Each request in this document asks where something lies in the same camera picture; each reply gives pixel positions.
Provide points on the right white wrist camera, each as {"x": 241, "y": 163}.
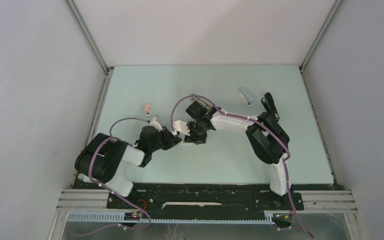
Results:
{"x": 180, "y": 126}

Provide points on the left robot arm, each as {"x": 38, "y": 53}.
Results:
{"x": 101, "y": 160}

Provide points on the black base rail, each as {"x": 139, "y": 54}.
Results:
{"x": 213, "y": 202}

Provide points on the beige black long stapler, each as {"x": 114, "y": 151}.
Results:
{"x": 200, "y": 101}

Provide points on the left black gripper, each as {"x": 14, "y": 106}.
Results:
{"x": 171, "y": 140}

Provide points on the white staple box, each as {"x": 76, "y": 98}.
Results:
{"x": 187, "y": 143}

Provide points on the pink stapler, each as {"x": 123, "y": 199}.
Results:
{"x": 147, "y": 109}

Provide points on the light blue stapler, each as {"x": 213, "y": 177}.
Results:
{"x": 247, "y": 96}

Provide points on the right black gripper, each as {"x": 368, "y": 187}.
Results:
{"x": 193, "y": 138}

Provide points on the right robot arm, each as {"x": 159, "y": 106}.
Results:
{"x": 267, "y": 138}

